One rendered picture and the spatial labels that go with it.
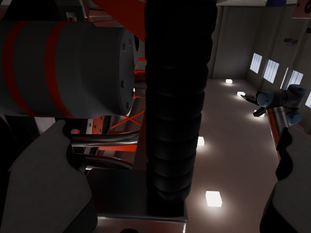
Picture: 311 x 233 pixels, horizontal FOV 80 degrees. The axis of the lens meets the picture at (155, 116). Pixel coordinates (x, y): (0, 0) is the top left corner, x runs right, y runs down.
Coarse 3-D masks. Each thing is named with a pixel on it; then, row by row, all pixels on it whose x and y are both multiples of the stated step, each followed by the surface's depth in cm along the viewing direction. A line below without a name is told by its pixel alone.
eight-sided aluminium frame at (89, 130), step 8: (56, 0) 43; (64, 0) 43; (72, 0) 43; (80, 0) 43; (64, 8) 45; (72, 8) 45; (80, 8) 45; (88, 8) 48; (64, 16) 46; (72, 16) 46; (80, 16) 46; (88, 16) 48; (72, 120) 51; (88, 120) 51; (72, 128) 51; (80, 128) 50; (88, 128) 51; (80, 152) 47; (88, 152) 51
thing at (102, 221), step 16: (96, 176) 17; (112, 176) 17; (128, 176) 17; (144, 176) 17; (96, 192) 15; (112, 192) 15; (128, 192) 15; (144, 192) 16; (96, 208) 14; (112, 208) 14; (128, 208) 14; (144, 208) 14; (160, 208) 14; (176, 208) 14; (112, 224) 14; (128, 224) 14; (144, 224) 14; (160, 224) 14; (176, 224) 14
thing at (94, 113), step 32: (0, 32) 23; (32, 32) 23; (64, 32) 22; (96, 32) 23; (128, 32) 27; (0, 64) 22; (32, 64) 22; (64, 64) 22; (96, 64) 22; (128, 64) 28; (0, 96) 23; (32, 96) 23; (64, 96) 23; (96, 96) 24; (128, 96) 29
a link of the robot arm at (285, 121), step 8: (264, 96) 87; (272, 96) 86; (280, 96) 87; (264, 104) 87; (272, 104) 86; (280, 104) 86; (272, 112) 86; (280, 112) 85; (272, 120) 86; (280, 120) 84; (272, 128) 86; (280, 128) 83
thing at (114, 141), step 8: (72, 136) 38; (80, 136) 38; (88, 136) 38; (96, 136) 38; (104, 136) 38; (112, 136) 38; (120, 136) 38; (128, 136) 38; (136, 136) 38; (72, 144) 37; (80, 144) 37; (88, 144) 37; (96, 144) 38; (104, 144) 38; (112, 144) 38; (120, 144) 38; (128, 144) 39
